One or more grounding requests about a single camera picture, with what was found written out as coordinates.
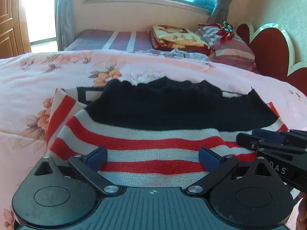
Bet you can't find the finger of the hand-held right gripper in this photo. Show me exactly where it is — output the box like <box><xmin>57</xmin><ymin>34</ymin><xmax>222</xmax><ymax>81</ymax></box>
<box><xmin>236</xmin><ymin>132</ymin><xmax>307</xmax><ymax>155</ymax></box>
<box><xmin>252</xmin><ymin>129</ymin><xmax>307</xmax><ymax>144</ymax></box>

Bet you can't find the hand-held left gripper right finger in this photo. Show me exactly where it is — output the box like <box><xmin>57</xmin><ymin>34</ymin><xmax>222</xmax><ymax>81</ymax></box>
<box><xmin>186</xmin><ymin>147</ymin><xmax>274</xmax><ymax>195</ymax></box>

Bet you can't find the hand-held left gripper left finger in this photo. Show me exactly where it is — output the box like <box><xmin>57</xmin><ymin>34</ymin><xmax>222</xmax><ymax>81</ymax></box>
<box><xmin>34</xmin><ymin>146</ymin><xmax>119</xmax><ymax>195</ymax></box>

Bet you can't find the striped knit sweater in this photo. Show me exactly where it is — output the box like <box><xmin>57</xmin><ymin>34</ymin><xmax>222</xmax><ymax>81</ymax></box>
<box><xmin>45</xmin><ymin>77</ymin><xmax>289</xmax><ymax>188</ymax></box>

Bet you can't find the red and white headboard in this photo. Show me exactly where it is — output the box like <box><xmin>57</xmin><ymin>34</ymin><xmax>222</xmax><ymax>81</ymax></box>
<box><xmin>236</xmin><ymin>23</ymin><xmax>307</xmax><ymax>94</ymax></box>

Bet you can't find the striped pillow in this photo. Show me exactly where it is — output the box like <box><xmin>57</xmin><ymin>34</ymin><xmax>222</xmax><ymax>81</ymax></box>
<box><xmin>198</xmin><ymin>23</ymin><xmax>256</xmax><ymax>71</ymax></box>

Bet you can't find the pink floral bedsheet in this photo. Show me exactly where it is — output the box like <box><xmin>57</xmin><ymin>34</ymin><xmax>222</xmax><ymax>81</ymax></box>
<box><xmin>0</xmin><ymin>50</ymin><xmax>307</xmax><ymax>230</ymax></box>

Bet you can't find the light blue cloth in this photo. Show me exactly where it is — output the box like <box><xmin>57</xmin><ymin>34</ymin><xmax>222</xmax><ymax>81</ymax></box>
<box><xmin>139</xmin><ymin>48</ymin><xmax>209</xmax><ymax>61</ymax></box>

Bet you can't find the colourful shiny trinket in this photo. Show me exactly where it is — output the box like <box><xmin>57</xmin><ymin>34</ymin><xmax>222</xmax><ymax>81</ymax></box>
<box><xmin>217</xmin><ymin>21</ymin><xmax>234</xmax><ymax>41</ymax></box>

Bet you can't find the purple striped bed sheet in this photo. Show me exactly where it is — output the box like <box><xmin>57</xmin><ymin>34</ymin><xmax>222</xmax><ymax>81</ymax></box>
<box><xmin>64</xmin><ymin>29</ymin><xmax>154</xmax><ymax>52</ymax></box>

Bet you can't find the folded yellow red blanket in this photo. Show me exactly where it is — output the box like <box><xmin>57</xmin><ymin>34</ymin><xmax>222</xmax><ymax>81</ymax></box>
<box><xmin>149</xmin><ymin>24</ymin><xmax>214</xmax><ymax>55</ymax></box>

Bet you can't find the grey curtain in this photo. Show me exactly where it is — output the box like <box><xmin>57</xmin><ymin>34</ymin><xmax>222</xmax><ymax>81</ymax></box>
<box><xmin>55</xmin><ymin>0</ymin><xmax>79</xmax><ymax>51</ymax></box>
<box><xmin>207</xmin><ymin>0</ymin><xmax>240</xmax><ymax>24</ymax></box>

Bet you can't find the blue quilt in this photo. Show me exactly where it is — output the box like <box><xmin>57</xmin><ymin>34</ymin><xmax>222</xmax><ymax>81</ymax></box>
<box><xmin>180</xmin><ymin>0</ymin><xmax>216</xmax><ymax>11</ymax></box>

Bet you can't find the brown wooden door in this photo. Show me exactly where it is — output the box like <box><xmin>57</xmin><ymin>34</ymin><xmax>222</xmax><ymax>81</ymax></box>
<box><xmin>0</xmin><ymin>0</ymin><xmax>31</xmax><ymax>59</ymax></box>

